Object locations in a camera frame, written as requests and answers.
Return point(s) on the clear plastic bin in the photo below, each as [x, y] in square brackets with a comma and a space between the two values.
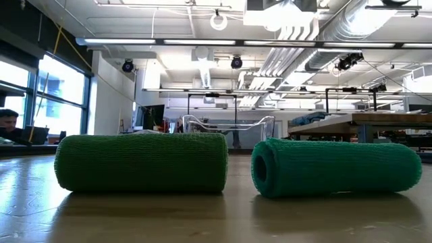
[268, 128]

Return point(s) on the person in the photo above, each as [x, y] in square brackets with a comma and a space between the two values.
[8, 122]

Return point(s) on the white ceiling air unit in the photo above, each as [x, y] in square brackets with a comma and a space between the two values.
[280, 17]

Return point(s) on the black ceiling spotlight cluster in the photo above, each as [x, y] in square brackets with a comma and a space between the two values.
[347, 61]

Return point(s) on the black laptop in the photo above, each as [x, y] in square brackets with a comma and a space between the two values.
[37, 135]

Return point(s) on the grass green elastic bandage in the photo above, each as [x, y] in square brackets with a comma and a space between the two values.
[141, 162]

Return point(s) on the round black ceiling camera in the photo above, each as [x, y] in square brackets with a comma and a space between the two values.
[236, 62]
[128, 66]

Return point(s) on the silver ventilation duct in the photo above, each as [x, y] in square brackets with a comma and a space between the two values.
[357, 20]

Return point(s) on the wooden workbench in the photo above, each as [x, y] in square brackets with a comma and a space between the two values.
[388, 119]

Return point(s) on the black camera rig frame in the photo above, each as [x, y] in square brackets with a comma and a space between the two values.
[212, 95]
[351, 89]

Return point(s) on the blue cloth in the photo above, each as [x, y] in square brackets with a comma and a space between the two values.
[308, 119]

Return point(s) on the teal elastic bandage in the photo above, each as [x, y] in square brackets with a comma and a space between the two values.
[337, 168]

